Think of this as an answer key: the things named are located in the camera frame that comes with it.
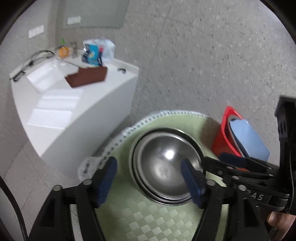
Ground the light blue plastic plate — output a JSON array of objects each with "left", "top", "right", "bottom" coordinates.
[{"left": 229, "top": 117, "right": 270, "bottom": 162}]

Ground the small steel bowl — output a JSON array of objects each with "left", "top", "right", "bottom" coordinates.
[{"left": 129, "top": 126, "right": 205, "bottom": 206}]

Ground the person right hand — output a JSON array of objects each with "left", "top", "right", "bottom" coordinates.
[{"left": 267, "top": 211, "right": 295, "bottom": 240}]

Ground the red plastic basin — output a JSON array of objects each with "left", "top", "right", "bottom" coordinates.
[{"left": 212, "top": 106, "right": 249, "bottom": 172}]

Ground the white sink cabinet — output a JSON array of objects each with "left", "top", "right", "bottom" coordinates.
[{"left": 11, "top": 57, "right": 139, "bottom": 178}]

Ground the brown cloth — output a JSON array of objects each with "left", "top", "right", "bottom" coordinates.
[{"left": 65, "top": 66, "right": 108, "bottom": 88}]

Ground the plastic bag with blue pack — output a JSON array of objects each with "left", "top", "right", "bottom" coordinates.
[{"left": 82, "top": 39, "right": 115, "bottom": 66}]

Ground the orange fruit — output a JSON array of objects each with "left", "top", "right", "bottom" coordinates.
[{"left": 57, "top": 46, "right": 70, "bottom": 59}]

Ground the black cable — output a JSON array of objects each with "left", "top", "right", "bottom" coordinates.
[{"left": 0, "top": 176, "right": 30, "bottom": 241}]

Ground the black faucet hose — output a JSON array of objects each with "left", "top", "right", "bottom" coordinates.
[{"left": 10, "top": 49, "right": 56, "bottom": 83}]

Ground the white double wall socket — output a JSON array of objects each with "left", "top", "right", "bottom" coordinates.
[{"left": 28, "top": 25, "right": 45, "bottom": 39}]

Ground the wall mirror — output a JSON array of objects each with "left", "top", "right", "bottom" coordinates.
[{"left": 59, "top": 0, "right": 129, "bottom": 29}]

